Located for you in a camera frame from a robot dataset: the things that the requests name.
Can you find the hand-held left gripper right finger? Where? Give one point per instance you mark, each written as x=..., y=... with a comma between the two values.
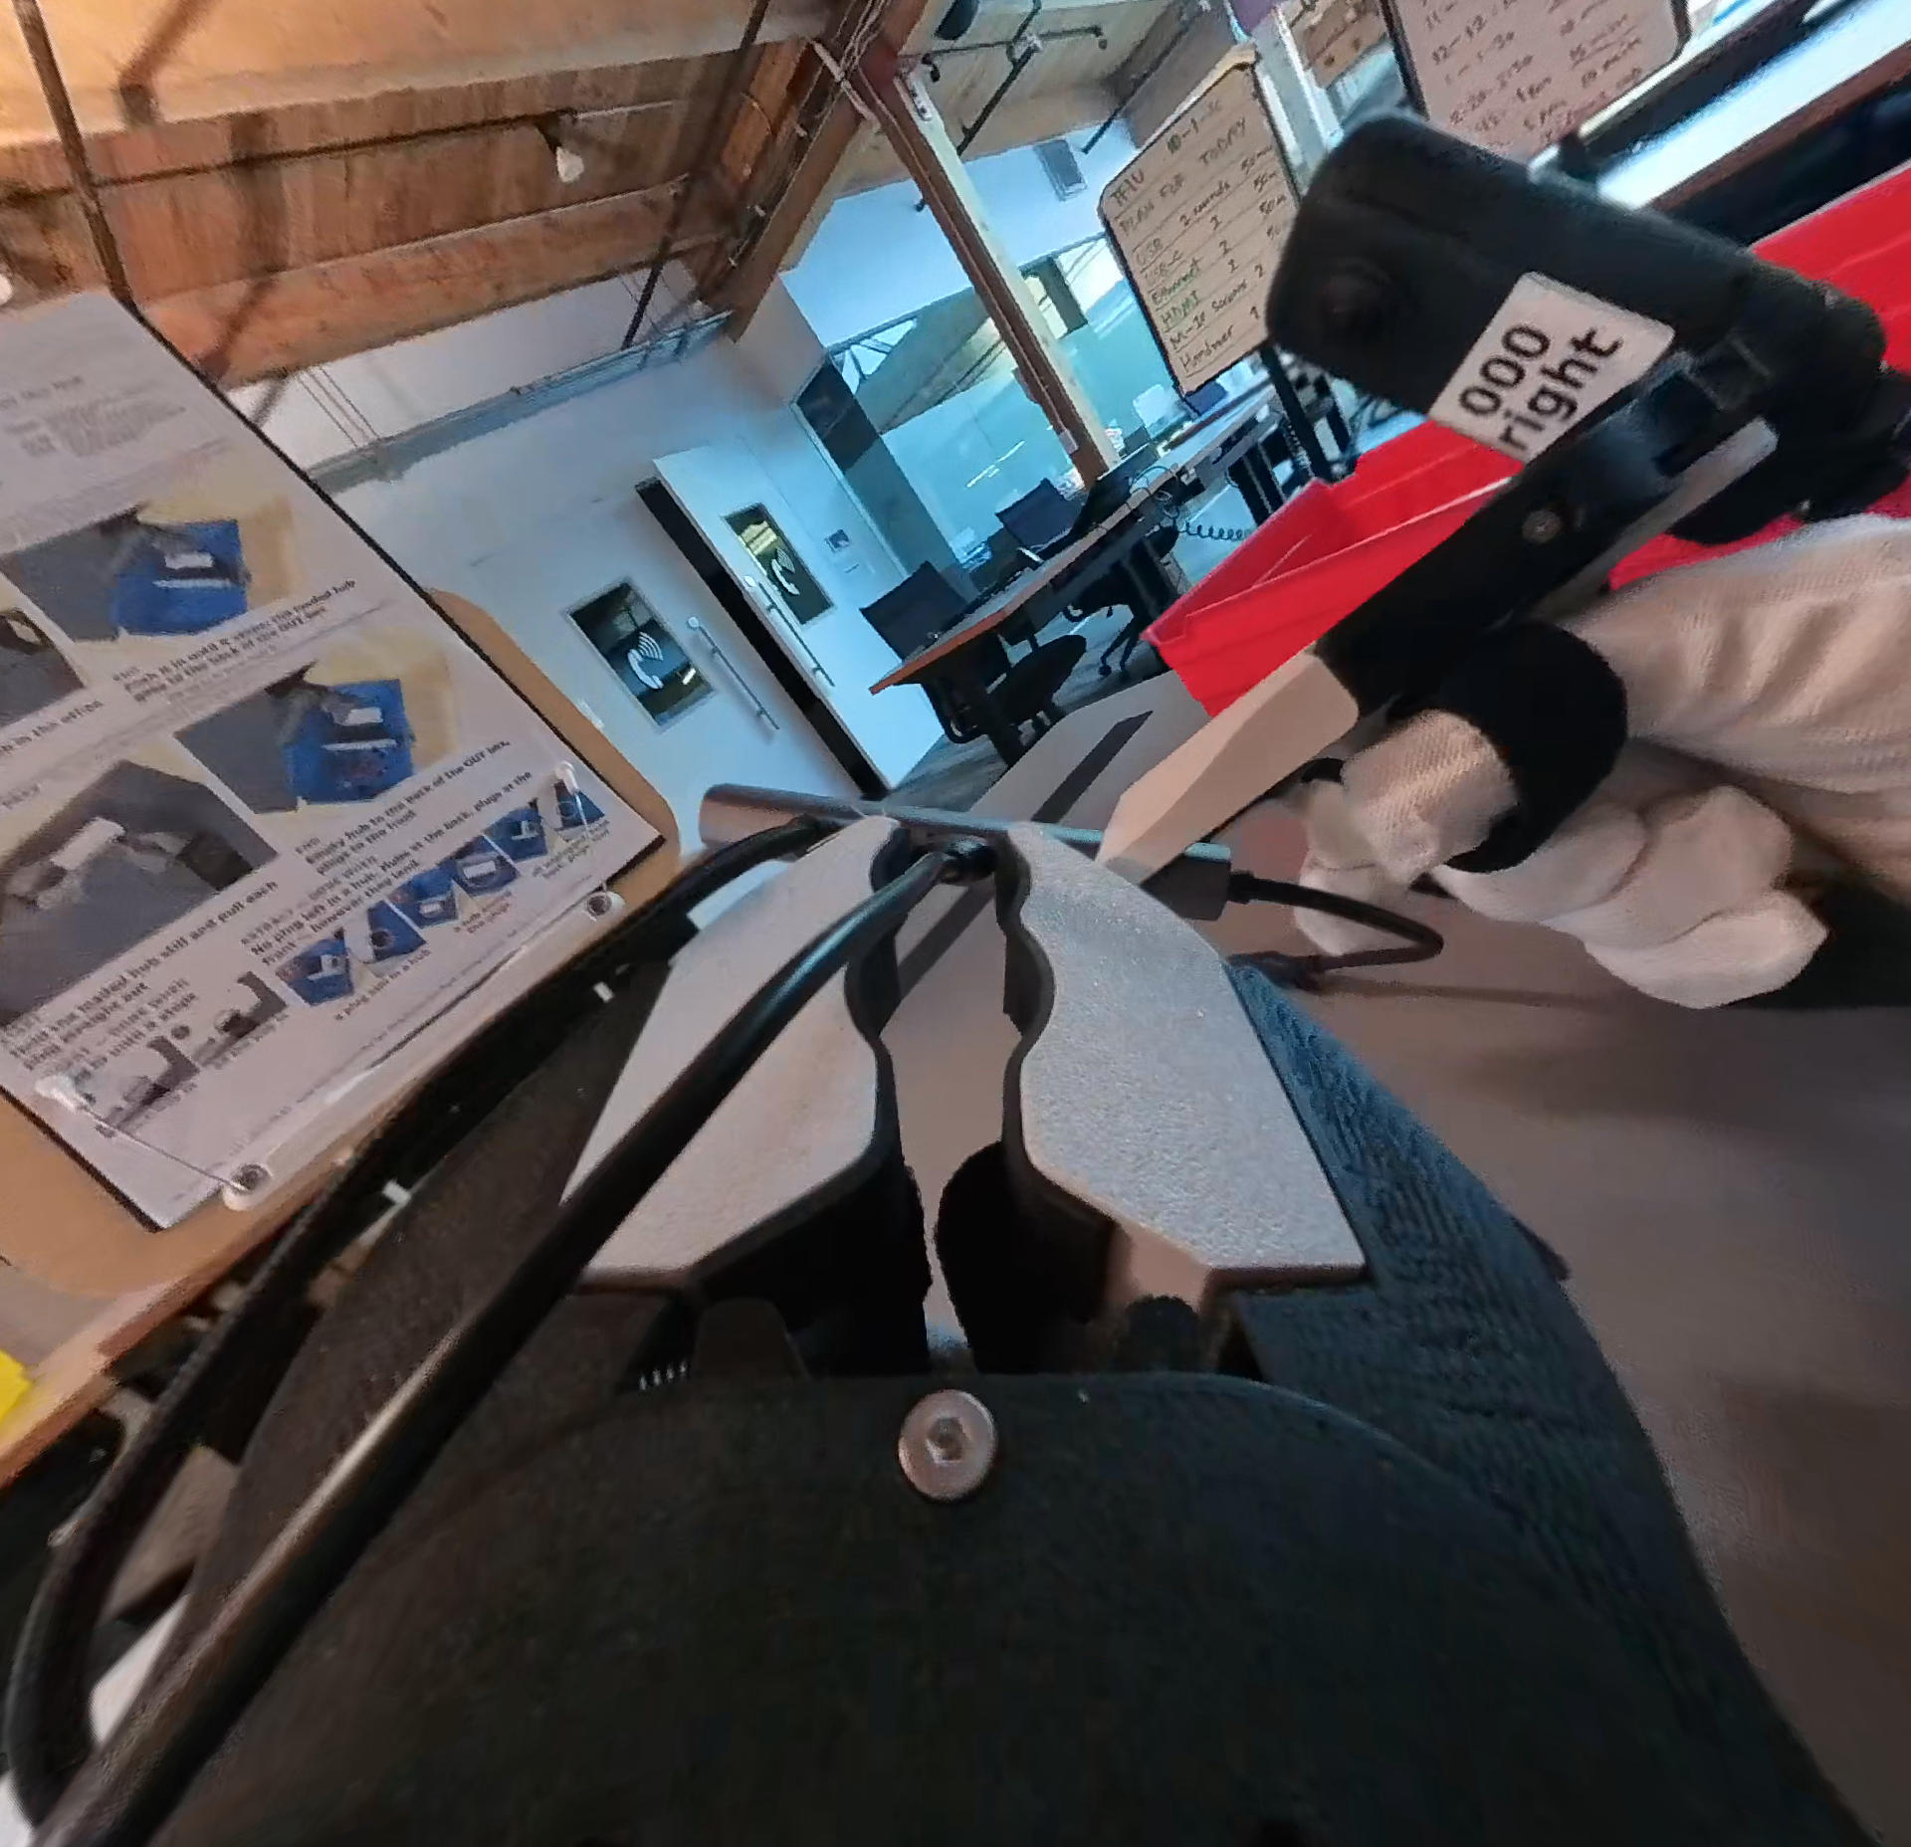
x=1164, y=1101

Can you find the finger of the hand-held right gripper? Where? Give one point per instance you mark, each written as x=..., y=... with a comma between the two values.
x=1238, y=751

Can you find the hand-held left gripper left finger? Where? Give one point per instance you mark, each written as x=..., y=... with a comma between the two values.
x=776, y=1175

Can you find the grey usb hub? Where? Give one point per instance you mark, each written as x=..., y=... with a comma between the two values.
x=746, y=814

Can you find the person's right hand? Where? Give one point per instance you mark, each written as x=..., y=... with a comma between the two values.
x=1762, y=713

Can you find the red plastic bin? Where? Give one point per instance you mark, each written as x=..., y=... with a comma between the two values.
x=1268, y=593

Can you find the handwritten whiteboard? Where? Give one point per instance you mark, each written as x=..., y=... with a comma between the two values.
x=1194, y=219
x=1537, y=40

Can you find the black office chair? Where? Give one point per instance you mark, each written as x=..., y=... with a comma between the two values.
x=1029, y=675

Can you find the wooden office desk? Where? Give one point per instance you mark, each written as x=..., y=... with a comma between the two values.
x=985, y=637

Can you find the instruction sheet on board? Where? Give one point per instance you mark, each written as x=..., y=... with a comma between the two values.
x=589, y=725

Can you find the dark framed booth door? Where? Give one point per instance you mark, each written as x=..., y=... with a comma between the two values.
x=776, y=563

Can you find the phone icon door window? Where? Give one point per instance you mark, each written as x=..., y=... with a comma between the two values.
x=641, y=661

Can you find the printed instruction sheet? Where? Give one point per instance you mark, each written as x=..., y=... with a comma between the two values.
x=299, y=772

